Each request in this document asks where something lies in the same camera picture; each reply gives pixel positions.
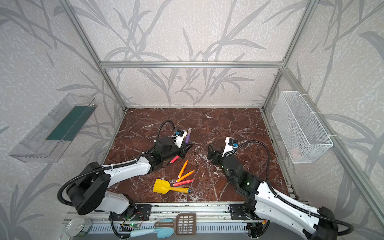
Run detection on pink marker pen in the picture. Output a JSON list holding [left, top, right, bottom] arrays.
[[170, 156, 180, 164]]

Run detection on purple marker pen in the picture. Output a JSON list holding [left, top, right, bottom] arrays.
[[185, 128, 192, 144]]

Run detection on orange marker pen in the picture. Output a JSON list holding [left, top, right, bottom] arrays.
[[176, 171, 195, 183], [178, 160, 189, 178]]

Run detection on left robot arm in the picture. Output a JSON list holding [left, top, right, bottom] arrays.
[[57, 137, 193, 216]]

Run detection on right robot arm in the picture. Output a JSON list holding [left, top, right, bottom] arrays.
[[208, 143, 354, 240]]

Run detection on red marker pen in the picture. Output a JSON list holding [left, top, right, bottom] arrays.
[[173, 180, 195, 187]]

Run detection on yellow toy shovel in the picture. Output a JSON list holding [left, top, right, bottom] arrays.
[[153, 179, 190, 194]]

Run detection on small circuit board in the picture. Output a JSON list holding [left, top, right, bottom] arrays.
[[119, 223, 141, 232]]

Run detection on light blue spatula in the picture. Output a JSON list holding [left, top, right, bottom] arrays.
[[130, 219, 176, 239]]

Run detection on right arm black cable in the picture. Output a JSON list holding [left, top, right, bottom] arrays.
[[233, 140, 355, 237]]

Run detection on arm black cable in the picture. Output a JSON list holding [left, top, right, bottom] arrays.
[[233, 140, 355, 237], [56, 119, 177, 207]]

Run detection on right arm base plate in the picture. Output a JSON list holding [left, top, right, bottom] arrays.
[[229, 204, 255, 221]]

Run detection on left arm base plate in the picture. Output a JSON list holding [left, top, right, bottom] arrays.
[[109, 204, 152, 222]]

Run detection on white wire basket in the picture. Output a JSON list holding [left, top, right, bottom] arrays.
[[272, 91, 334, 164]]

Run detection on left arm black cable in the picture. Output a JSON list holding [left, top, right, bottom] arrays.
[[56, 119, 177, 207]]

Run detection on aluminium front rail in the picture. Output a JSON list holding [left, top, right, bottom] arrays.
[[59, 201, 316, 235]]

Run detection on clear plastic wall tray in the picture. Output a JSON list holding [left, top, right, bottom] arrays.
[[9, 94, 98, 163]]

